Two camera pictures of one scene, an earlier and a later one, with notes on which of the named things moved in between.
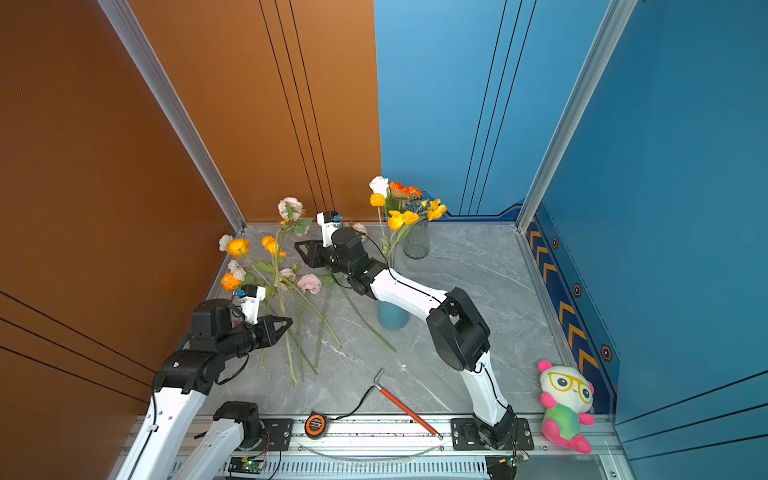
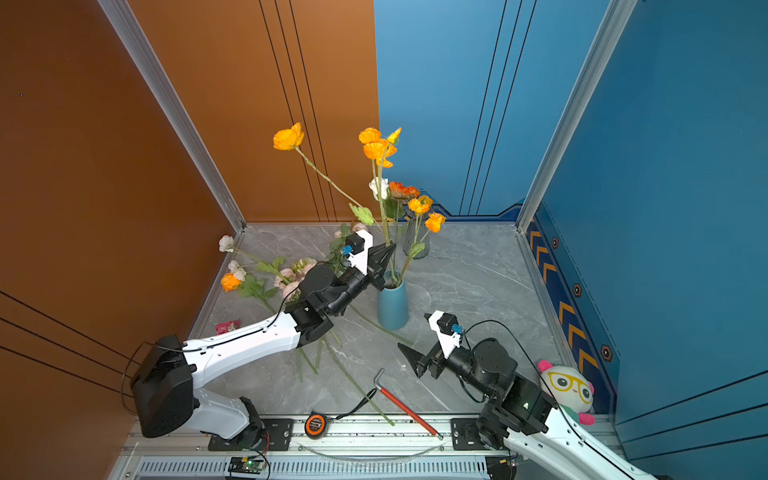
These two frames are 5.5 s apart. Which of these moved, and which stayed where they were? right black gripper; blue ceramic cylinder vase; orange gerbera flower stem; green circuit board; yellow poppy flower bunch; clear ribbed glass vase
Moved: yellow poppy flower bunch; right black gripper
Stayed: green circuit board; clear ribbed glass vase; orange gerbera flower stem; blue ceramic cylinder vase
